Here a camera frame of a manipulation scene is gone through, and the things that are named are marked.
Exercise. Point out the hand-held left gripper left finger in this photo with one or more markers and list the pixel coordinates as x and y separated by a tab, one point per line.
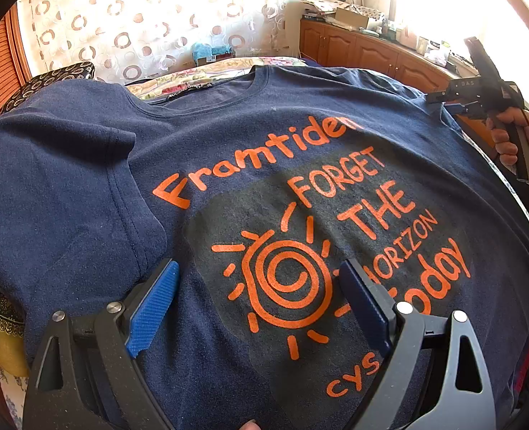
156	304

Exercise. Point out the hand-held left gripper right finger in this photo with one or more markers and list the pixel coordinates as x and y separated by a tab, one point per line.
363	304

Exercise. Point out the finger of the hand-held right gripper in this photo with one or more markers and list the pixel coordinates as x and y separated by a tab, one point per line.
464	109
441	97

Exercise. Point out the navy orange-print t-shirt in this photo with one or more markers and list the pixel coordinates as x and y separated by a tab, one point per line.
246	143

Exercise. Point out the person's right hand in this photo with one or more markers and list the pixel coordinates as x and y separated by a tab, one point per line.
506	136

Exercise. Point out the wooden sideboard cabinet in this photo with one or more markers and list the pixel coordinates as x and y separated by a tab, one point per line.
363	51

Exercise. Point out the bright window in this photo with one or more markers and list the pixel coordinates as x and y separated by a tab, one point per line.
461	4

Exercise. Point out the cardboard box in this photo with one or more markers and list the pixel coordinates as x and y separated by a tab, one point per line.
351	18

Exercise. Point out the yellow cushion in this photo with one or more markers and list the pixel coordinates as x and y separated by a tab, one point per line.
6	349

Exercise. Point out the blue floral white sheet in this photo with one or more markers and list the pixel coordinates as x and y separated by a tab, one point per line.
13	394

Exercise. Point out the floral blanket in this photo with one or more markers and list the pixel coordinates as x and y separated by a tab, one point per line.
192	76

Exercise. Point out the teal item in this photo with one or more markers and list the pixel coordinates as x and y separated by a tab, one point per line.
204	51

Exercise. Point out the dark circle-patterned cushion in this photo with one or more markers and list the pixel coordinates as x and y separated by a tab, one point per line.
44	78

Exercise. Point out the wooden louvered wardrobe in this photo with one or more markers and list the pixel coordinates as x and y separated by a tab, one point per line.
0	71

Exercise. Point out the circle-patterned sheer curtain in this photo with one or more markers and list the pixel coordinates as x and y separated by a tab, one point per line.
134	22

